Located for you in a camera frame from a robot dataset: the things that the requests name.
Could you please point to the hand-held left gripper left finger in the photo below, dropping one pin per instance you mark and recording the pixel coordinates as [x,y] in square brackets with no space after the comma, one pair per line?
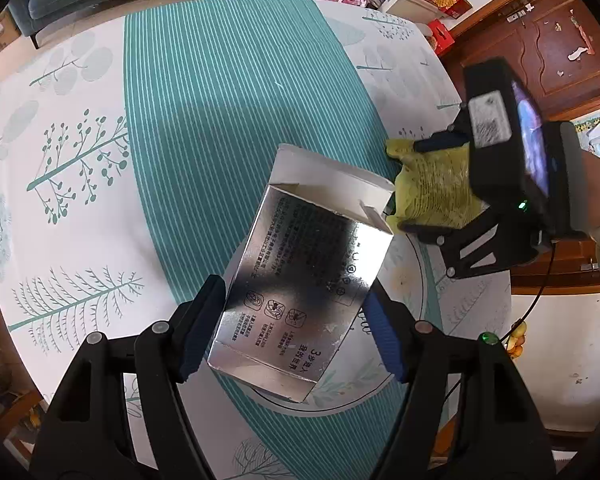
[202,325]

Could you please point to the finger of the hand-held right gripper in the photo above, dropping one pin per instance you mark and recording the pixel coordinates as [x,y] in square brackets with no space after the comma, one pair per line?
[446,260]
[440,142]

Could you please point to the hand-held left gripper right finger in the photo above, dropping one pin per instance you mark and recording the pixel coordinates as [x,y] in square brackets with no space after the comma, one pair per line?
[385,330]

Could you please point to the yellow-green snack packet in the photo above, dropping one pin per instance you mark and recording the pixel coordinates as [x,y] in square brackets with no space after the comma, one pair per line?
[435,185]

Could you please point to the silver cardboard box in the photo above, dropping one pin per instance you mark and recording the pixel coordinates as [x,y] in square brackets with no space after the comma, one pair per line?
[300,260]

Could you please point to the white floral plate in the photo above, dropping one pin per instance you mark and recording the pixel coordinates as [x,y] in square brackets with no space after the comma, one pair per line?
[350,385]

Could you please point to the small red gift box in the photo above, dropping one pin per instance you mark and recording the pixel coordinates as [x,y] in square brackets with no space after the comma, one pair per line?
[440,36]

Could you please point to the brown wooden door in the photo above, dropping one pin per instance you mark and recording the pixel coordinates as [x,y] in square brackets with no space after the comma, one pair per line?
[550,50]

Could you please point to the tree print tablecloth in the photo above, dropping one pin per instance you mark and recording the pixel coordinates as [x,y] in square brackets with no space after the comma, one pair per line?
[190,135]

